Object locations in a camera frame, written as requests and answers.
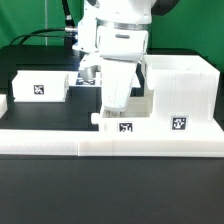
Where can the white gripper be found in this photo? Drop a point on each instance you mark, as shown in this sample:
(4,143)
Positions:
(117,81)

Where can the white front drawer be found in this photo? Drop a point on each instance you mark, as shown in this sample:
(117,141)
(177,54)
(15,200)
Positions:
(135,118)

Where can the white drawer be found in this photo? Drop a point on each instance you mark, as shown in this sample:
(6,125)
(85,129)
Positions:
(135,118)
(40,86)

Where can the white drawer cabinet box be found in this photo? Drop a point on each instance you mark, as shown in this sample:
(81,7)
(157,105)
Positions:
(184,90)

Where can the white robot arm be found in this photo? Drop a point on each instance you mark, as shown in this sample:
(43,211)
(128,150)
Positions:
(113,35)

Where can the white L-shaped fence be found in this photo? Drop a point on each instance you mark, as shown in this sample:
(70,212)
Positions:
(158,139)

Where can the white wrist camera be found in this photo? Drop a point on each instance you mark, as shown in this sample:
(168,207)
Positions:
(89,65)

